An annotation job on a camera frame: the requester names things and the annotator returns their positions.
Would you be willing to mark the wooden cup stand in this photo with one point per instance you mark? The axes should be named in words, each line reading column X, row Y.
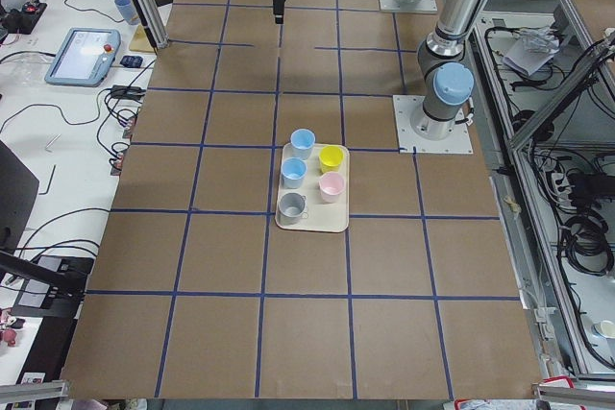
column 141, row 42

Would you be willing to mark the far light blue cup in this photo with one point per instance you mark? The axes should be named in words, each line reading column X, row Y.
column 302, row 142

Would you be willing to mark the light blue cup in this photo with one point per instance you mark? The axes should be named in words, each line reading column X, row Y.
column 293, row 172
column 302, row 142

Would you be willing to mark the blue cup on desk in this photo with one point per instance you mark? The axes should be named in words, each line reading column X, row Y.
column 127, row 11

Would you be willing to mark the yellow plastic cup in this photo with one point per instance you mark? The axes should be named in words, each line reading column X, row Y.
column 330, row 158

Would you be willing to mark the near light blue cup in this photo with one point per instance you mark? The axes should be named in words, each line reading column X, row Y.
column 293, row 172

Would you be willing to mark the pink plastic cup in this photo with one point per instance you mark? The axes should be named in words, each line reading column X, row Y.
column 331, row 187

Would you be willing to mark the grey plastic cup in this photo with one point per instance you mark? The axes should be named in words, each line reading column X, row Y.
column 292, row 208

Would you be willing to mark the near blue teach pendant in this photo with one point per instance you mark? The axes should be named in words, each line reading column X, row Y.
column 85, row 57

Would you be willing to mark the crumpled white paper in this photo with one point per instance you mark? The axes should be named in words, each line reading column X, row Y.
column 532, row 49

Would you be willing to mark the black monitor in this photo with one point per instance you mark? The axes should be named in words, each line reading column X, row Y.
column 19, row 187

